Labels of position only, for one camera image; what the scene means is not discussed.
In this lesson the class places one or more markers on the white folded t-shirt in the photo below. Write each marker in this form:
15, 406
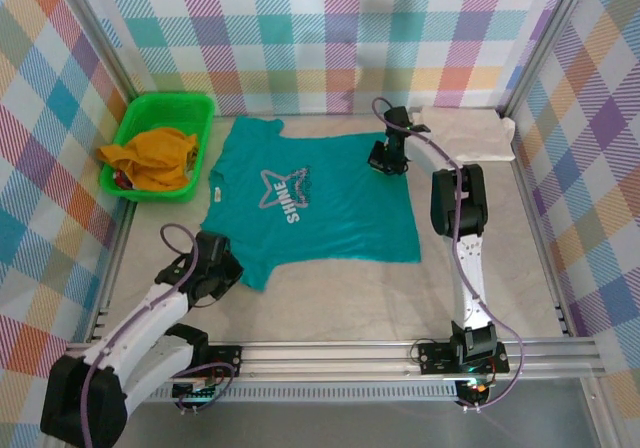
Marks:
480, 138

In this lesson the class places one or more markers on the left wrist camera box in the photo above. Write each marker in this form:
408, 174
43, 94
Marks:
212, 248

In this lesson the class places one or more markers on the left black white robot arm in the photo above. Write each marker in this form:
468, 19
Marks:
150, 318

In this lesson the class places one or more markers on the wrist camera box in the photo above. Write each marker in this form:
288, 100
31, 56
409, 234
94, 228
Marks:
212, 248
396, 117

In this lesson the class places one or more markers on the red item in basket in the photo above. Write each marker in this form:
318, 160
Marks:
122, 180

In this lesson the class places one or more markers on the aluminium frame post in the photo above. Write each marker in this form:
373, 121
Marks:
100, 38
547, 38

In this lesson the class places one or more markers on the teal printed t-shirt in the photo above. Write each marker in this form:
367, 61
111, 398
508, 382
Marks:
325, 208

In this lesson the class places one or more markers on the mustard yellow t-shirt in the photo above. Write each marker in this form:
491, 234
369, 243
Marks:
160, 163

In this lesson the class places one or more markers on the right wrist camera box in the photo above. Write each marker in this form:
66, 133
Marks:
396, 117

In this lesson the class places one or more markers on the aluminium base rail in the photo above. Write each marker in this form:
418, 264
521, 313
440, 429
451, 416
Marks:
325, 358

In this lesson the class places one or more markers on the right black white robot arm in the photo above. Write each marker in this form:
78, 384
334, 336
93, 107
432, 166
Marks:
470, 218

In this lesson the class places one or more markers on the green plastic basket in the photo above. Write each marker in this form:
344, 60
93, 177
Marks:
150, 108

